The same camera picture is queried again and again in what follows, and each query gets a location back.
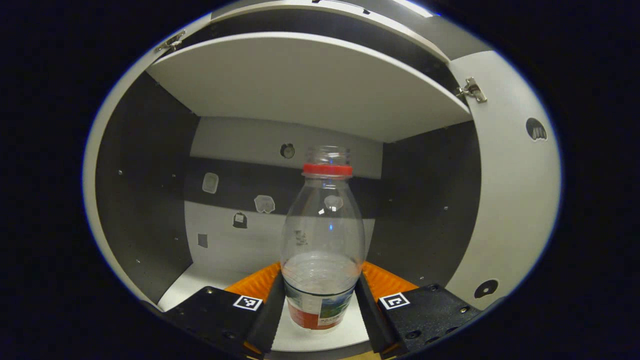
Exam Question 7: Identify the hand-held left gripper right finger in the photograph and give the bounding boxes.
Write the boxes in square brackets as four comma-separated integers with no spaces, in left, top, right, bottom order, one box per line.
[354,260,482,359]

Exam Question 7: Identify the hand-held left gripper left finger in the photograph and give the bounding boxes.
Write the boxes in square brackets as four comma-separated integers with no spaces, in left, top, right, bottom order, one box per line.
[161,261,287,358]

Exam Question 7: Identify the clear plastic bottle red collar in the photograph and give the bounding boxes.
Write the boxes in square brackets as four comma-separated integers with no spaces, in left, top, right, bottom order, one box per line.
[280,145,366,332]

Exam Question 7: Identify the grey white cabinet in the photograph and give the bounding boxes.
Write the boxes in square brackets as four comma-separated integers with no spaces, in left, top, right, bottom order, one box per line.
[95,0,493,353]

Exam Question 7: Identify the metal door hinge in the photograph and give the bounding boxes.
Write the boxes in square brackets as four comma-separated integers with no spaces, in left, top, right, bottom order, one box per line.
[156,29,187,52]
[455,76,489,105]

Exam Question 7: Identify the white drawer front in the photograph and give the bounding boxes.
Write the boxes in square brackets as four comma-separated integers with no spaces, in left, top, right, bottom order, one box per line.
[210,0,495,62]

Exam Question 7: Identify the ceiling light panel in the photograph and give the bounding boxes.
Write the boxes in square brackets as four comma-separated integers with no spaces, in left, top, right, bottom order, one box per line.
[392,0,435,19]

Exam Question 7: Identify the black drawer handle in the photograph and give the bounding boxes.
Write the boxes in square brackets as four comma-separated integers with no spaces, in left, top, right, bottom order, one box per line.
[312,0,372,15]

